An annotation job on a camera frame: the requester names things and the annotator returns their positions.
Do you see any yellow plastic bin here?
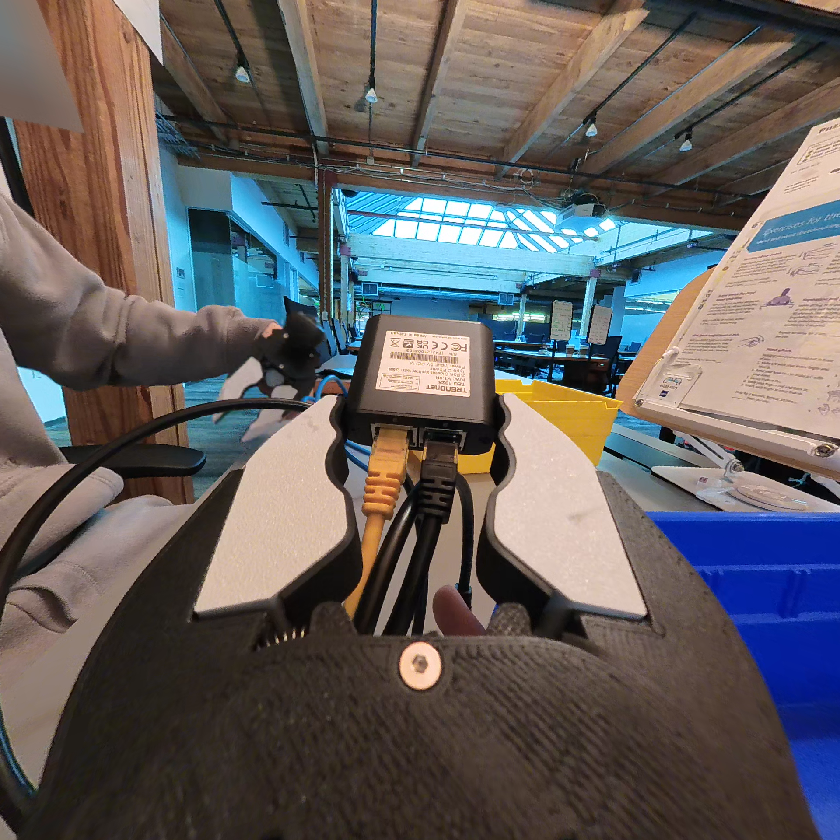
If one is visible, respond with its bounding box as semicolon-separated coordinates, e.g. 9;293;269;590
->
407;377;623;475

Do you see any ceiling projector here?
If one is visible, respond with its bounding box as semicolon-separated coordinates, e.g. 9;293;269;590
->
554;190;608;231

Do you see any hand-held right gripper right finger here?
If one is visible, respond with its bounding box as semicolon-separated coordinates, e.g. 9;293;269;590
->
476;392;651;634

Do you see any white stand base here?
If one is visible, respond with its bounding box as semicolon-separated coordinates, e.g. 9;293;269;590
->
651;453;840;513

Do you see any blue plastic bin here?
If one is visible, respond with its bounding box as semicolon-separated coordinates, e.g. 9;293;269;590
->
646;511;840;840

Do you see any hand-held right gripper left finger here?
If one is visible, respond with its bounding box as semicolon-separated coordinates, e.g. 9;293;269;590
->
192;394;364;627

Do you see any yellow ethernet cable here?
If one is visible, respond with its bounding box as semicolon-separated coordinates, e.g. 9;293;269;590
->
344;423;411;618

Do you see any person's grey hoodie torso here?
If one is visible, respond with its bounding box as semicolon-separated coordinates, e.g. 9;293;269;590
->
0;190;198;683

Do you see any document holder with printed sheet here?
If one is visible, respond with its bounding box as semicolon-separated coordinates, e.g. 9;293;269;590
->
617;118;840;480

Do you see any skylight window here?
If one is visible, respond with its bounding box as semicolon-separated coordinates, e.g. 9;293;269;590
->
346;193;621;253

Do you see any beige desk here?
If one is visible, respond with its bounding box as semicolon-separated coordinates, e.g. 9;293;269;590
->
13;453;723;775

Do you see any long dark table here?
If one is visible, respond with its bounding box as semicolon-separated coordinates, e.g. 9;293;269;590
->
492;348;624;395

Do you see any wooden pillar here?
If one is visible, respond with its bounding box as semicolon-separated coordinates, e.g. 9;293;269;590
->
13;0;194;506

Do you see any black network splitter box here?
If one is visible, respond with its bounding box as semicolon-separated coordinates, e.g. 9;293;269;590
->
346;314;497;455

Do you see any black ethernet cable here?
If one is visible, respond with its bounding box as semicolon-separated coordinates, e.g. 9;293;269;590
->
354;427;460;637

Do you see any black power cable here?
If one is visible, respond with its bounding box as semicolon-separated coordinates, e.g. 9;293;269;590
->
0;397;476;821

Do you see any person's left forearm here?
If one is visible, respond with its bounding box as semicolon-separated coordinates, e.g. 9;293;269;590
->
66;303;284;393

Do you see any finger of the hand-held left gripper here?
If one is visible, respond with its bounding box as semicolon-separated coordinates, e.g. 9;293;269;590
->
213;357;266;424
239;384;309;444

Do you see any person's right hand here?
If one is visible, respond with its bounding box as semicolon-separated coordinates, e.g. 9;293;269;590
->
432;585;487;637

